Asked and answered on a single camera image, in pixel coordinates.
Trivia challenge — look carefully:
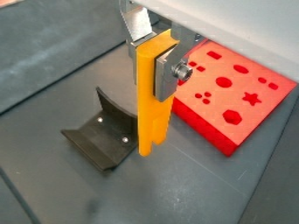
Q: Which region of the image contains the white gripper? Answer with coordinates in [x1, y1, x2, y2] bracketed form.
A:
[135, 0, 299, 102]

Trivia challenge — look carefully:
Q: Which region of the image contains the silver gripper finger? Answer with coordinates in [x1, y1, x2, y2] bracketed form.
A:
[119, 0, 155, 56]

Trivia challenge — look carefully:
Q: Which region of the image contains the yellow square-circle peg object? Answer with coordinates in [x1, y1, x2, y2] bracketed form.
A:
[137, 30, 178, 157]

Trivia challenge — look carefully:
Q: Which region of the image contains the black curved fixture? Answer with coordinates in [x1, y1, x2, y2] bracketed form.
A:
[61, 87, 138, 171]

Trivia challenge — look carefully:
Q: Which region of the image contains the red shape-sorter block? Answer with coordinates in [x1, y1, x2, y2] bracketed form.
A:
[173, 41, 297, 156]

